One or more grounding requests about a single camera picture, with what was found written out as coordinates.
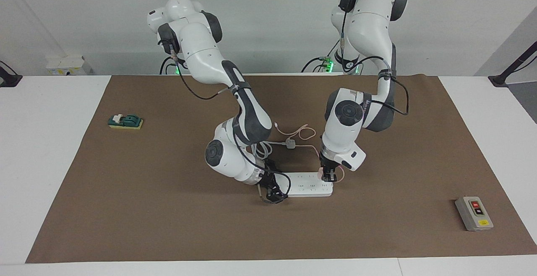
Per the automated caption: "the white power strip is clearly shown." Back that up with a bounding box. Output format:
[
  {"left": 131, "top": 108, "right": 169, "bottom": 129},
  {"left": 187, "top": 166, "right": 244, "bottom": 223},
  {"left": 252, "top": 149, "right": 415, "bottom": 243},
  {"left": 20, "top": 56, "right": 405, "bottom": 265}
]
[{"left": 280, "top": 172, "right": 334, "bottom": 198}]

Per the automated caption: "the pink charging cable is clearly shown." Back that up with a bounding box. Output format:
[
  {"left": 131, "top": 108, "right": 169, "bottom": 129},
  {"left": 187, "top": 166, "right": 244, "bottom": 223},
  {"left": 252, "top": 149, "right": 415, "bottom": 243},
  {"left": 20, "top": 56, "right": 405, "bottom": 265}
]
[{"left": 274, "top": 122, "right": 345, "bottom": 183}]

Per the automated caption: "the brown table mat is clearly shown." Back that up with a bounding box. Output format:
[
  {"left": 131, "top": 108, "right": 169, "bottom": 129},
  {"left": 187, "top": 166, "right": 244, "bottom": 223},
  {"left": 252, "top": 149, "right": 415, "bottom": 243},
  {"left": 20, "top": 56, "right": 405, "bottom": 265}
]
[{"left": 25, "top": 74, "right": 537, "bottom": 264}]

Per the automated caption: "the grey push button box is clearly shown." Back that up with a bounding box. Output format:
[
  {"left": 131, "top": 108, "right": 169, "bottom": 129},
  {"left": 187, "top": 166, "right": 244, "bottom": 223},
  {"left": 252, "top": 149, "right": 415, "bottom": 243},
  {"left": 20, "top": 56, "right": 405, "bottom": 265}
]
[{"left": 455, "top": 196, "right": 494, "bottom": 232}]

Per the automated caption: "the white box yellow label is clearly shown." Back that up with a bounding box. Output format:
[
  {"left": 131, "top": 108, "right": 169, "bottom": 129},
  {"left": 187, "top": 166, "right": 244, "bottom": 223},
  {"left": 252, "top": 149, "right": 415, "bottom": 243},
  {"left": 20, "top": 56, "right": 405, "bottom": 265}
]
[{"left": 45, "top": 56, "right": 85, "bottom": 76}]

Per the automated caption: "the black table clamp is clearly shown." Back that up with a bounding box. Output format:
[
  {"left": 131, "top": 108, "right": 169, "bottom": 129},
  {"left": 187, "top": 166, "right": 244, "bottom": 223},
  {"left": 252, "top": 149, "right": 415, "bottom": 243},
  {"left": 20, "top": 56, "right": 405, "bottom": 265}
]
[{"left": 0, "top": 61, "right": 23, "bottom": 88}]

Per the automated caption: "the black base cable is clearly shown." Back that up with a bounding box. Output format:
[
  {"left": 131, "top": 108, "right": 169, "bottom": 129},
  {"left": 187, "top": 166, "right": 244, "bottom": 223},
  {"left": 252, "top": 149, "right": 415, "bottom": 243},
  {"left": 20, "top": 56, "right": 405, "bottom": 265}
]
[
  {"left": 159, "top": 56, "right": 179, "bottom": 75},
  {"left": 301, "top": 39, "right": 340, "bottom": 74}
]

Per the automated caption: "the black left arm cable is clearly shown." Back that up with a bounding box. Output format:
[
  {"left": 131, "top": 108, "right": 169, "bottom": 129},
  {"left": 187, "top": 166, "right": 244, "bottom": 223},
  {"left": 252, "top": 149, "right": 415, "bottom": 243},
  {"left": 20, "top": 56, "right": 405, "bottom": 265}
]
[{"left": 340, "top": 12, "right": 410, "bottom": 115}]

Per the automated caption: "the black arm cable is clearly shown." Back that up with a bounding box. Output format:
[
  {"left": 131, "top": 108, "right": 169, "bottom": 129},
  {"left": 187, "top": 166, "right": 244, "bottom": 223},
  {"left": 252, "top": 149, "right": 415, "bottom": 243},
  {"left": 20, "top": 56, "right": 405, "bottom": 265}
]
[
  {"left": 159, "top": 37, "right": 292, "bottom": 204},
  {"left": 340, "top": 12, "right": 410, "bottom": 115}
]

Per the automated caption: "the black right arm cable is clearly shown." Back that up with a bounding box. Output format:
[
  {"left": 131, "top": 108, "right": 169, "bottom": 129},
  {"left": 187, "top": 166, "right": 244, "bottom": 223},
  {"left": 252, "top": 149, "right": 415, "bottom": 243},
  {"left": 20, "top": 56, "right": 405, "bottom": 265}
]
[{"left": 159, "top": 37, "right": 292, "bottom": 204}]

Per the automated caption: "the green knife switch yellow base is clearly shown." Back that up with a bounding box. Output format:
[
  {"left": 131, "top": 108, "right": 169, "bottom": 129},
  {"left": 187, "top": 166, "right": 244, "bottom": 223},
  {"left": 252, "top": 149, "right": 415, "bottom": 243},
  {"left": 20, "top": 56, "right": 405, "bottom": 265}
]
[{"left": 108, "top": 114, "right": 144, "bottom": 130}]

